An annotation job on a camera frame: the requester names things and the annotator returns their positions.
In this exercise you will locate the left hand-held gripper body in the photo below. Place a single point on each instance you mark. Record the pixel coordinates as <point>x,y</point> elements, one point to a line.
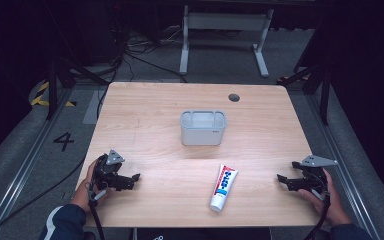
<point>108,168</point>

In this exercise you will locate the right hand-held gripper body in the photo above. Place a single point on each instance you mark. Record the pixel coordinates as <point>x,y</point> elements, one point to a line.
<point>313,171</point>

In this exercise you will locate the person's right hand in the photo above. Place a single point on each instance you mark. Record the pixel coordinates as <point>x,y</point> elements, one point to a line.
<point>330,203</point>

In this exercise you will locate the person's left hand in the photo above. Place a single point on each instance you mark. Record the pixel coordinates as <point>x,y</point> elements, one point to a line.
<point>83,195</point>

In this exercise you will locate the grey floor plate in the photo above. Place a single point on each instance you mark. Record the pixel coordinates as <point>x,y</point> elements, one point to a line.
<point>93,108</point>

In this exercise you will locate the white toothpaste tube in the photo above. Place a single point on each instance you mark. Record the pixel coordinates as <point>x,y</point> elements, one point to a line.
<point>222,186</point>

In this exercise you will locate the white plastic container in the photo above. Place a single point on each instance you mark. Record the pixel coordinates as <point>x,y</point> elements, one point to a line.
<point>202,128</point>

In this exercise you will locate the black tripod stand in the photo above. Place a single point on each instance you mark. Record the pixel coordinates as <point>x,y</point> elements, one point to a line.
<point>323,86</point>
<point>51,90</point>

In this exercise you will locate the grey table grommet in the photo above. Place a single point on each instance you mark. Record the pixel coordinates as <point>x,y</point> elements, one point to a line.
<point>234,97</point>

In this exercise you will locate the yellow black floor tape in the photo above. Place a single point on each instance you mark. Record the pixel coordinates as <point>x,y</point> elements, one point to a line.
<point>40,98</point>

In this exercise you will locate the grey metal floor rail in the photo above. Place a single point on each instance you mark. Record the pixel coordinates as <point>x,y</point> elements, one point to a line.
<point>343,166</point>
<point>23,166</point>

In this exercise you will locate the white metal table frame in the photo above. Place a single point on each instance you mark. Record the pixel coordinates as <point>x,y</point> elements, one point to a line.
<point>226,21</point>

